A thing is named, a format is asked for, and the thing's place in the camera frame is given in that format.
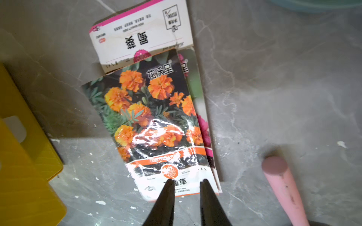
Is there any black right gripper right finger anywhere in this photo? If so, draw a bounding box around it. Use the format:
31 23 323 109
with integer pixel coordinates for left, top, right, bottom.
200 179 232 226

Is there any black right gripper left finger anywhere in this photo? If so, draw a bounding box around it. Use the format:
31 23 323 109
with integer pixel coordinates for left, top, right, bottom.
143 179 175 226

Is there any orange marigold seed bag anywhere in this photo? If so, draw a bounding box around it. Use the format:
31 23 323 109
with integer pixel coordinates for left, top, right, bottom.
82 49 219 202

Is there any yellow drawer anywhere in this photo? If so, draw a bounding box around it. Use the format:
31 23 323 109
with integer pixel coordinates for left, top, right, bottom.
1 64 64 181

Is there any pink hollyhock seed bag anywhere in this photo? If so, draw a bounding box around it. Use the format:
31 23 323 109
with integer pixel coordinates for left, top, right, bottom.
89 0 193 73
178 47 222 194

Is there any yellow plastic drawer cabinet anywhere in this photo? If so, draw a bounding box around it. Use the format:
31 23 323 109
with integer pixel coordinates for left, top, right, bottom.
1 121 67 226

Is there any light blue plastic dustpan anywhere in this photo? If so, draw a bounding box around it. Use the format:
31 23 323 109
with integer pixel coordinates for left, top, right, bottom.
270 0 362 13

